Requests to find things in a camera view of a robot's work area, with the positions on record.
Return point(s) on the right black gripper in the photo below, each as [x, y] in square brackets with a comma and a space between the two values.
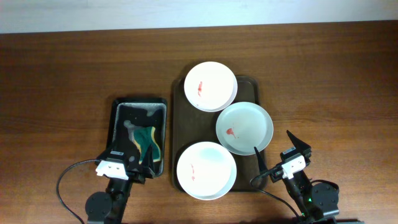
[278, 174]

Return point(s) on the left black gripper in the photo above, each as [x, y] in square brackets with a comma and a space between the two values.
[134, 175]

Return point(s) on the green and yellow sponge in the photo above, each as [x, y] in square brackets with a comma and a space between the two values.
[143, 139]

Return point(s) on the pale green plate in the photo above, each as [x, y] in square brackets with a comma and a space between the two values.
[244, 128]

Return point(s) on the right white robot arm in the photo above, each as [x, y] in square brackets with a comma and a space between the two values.
[317, 200]

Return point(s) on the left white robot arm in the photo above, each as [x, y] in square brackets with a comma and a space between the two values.
[109, 206]

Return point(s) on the black soapy water tray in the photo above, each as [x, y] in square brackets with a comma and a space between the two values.
[134, 113]

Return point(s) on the brown plastic serving tray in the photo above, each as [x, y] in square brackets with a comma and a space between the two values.
[189, 126]

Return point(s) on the white plate with red stain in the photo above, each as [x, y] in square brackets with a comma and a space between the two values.
[210, 86]

